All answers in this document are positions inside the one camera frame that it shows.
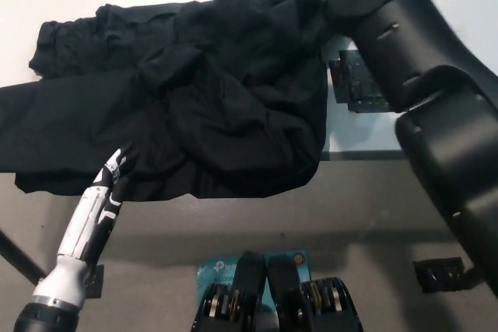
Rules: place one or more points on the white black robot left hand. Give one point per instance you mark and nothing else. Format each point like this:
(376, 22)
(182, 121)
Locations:
(87, 227)

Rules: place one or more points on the black jacket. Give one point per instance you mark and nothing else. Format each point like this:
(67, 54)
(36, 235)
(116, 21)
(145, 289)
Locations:
(214, 114)

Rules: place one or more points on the robot left black body block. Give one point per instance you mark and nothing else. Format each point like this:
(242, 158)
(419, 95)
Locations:
(249, 277)

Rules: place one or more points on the black table leg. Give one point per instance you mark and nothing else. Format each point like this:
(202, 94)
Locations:
(472, 277)
(19, 258)

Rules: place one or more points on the teal tp-link cardboard box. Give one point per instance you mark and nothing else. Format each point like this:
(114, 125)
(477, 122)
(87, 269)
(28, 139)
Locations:
(218, 268)

